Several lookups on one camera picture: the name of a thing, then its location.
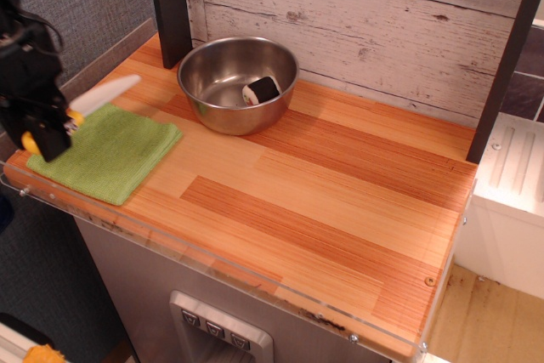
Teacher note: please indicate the dark left shelf post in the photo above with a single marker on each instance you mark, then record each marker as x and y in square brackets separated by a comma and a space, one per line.
[173, 24]

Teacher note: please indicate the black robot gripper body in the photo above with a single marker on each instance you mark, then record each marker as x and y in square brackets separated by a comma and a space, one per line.
[29, 68]

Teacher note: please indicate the silver toy fridge cabinet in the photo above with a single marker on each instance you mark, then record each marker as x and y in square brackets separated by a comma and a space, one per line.
[140, 281]

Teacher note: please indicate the clear acrylic edge guard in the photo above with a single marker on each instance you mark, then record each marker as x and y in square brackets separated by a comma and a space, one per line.
[266, 224]

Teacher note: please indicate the white toy sink unit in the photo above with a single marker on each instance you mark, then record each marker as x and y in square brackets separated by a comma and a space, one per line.
[502, 233]

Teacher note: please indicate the stainless steel bowl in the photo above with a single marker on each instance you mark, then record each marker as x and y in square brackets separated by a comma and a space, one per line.
[213, 75]

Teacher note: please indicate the dark right shelf post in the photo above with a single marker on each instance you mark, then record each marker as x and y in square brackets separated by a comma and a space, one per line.
[515, 43]

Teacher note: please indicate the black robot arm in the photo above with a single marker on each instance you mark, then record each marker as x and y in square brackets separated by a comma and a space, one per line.
[16, 21]

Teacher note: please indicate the toy sushi roll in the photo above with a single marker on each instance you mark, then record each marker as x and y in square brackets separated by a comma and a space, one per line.
[261, 90]

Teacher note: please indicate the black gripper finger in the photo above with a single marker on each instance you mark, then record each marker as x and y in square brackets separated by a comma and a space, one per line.
[51, 135]

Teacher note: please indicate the yellow handled toy knife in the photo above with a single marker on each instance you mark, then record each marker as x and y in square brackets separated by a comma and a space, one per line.
[96, 97]

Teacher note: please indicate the green folded towel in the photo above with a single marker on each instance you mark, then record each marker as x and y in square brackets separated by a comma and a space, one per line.
[111, 154]

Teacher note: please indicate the silver dispenser button panel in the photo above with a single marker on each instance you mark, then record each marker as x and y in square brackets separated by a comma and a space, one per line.
[208, 334]

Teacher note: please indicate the orange yellow object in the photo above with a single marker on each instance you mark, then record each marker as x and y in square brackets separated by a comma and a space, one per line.
[43, 354]

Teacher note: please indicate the dark shelf post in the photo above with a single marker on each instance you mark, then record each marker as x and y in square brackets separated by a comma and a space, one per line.
[515, 43]
[173, 24]

